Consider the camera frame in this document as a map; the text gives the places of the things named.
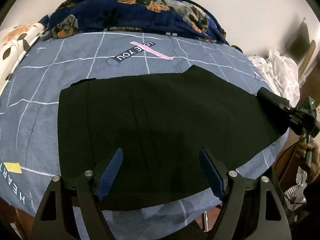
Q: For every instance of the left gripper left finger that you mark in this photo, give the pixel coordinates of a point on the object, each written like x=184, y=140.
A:
x=109, y=174

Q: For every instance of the white patterned quilt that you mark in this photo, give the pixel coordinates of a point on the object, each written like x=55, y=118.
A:
x=280, y=73

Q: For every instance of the blue grid bedsheet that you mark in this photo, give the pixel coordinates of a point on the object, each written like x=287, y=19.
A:
x=30, y=100

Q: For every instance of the white floral pillow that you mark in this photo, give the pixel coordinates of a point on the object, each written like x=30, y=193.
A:
x=15, y=43

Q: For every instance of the navy dog print blanket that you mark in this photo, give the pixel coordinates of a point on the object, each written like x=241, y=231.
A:
x=182, y=18

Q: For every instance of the black pants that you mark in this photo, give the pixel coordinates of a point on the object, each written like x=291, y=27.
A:
x=160, y=122

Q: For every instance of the person right hand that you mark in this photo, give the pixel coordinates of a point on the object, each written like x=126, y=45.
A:
x=308, y=157

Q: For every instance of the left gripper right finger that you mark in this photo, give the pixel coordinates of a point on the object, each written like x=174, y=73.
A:
x=215, y=172

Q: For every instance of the brown wooden wardrobe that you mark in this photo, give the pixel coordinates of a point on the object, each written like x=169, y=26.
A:
x=305, y=53

